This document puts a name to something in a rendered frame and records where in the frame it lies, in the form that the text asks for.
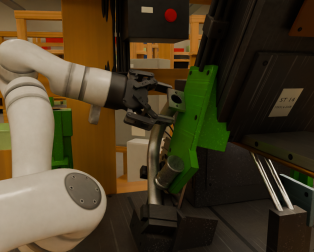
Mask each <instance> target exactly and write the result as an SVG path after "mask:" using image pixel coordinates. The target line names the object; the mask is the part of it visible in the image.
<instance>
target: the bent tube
mask: <svg viewBox="0 0 314 252"><path fill-rule="evenodd" d="M166 92H167V102H166V104H165V105H164V107H163V109H162V110H161V112H160V113H159V114H161V115H165V116H169V117H173V116H174V114H175V113H176V112H177V111H179V112H183V113H184V112H185V111H186V105H185V95H184V92H183V91H179V90H175V89H172V88H167V90H166ZM165 129H166V126H163V125H159V124H154V126H153V128H152V131H151V134H150V138H149V143H148V149H147V194H148V204H156V205H162V190H160V189H158V188H157V187H156V186H155V184H154V177H155V175H156V174H157V173H158V172H159V171H160V148H161V142H162V138H163V135H164V132H165Z"/></svg>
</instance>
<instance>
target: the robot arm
mask: <svg viewBox="0 0 314 252"><path fill-rule="evenodd" d="M38 73H40V74H42V75H43V76H45V77H46V78H47V79H48V81H49V87H50V90H51V92H52V93H53V94H55V95H58V96H62V97H66V98H70V99H74V100H79V101H82V102H85V103H88V104H90V111H89V117H88V121H89V123H90V124H95V125H97V124H98V121H99V117H100V112H101V107H104V108H108V109H113V110H120V109H122V110H125V111H126V116H125V118H124V120H123V122H124V123H125V124H128V125H131V126H134V127H137V128H140V129H143V130H146V131H150V130H151V129H152V128H153V126H154V124H157V125H162V126H166V127H168V126H171V125H172V124H173V122H174V121H175V120H174V117H171V116H167V115H163V114H156V113H155V112H154V111H153V110H152V109H151V106H150V105H149V104H148V93H149V91H150V90H153V89H154V91H157V92H161V93H165V94H167V89H168V88H170V89H173V88H172V86H171V85H169V84H167V83H163V82H159V81H157V80H156V79H155V77H154V73H152V72H148V71H142V70H137V69H130V70H129V72H128V74H127V77H126V76H125V75H123V74H119V73H115V72H111V71H108V70H104V69H100V68H95V67H88V66H84V65H80V64H76V63H72V62H69V61H65V60H63V59H61V58H59V57H58V56H56V55H54V54H52V53H50V52H48V51H46V50H45V49H43V48H41V47H39V46H37V45H36V44H34V43H32V42H29V41H26V40H23V39H9V40H6V41H4V42H3V43H1V44H0V91H1V94H2V96H3V98H4V103H5V108H6V113H7V119H8V124H9V130H10V139H11V160H12V178H9V179H4V180H0V252H9V251H11V250H14V249H16V248H18V249H19V251H20V252H70V251H71V250H72V249H73V248H74V247H75V246H76V245H78V244H79V243H80V242H81V241H82V240H83V239H85V238H86V237H87V236H88V235H89V234H90V233H91V232H92V231H93V230H95V229H96V227H97V226H98V225H99V223H100V222H101V220H102V219H103V217H104V214H105V212H106V207H107V198H106V193H105V191H104V189H103V187H102V186H101V184H100V183H99V182H98V181H97V180H96V179H95V178H94V177H92V176H91V175H89V174H87V173H85V172H83V171H80V170H77V169H71V168H58V169H52V151H53V143H54V132H55V119H54V113H53V109H52V106H51V103H50V100H49V97H48V94H47V91H46V89H45V87H44V86H43V84H42V83H41V82H40V81H38ZM145 77H148V78H145ZM142 109H144V110H143V111H142Z"/></svg>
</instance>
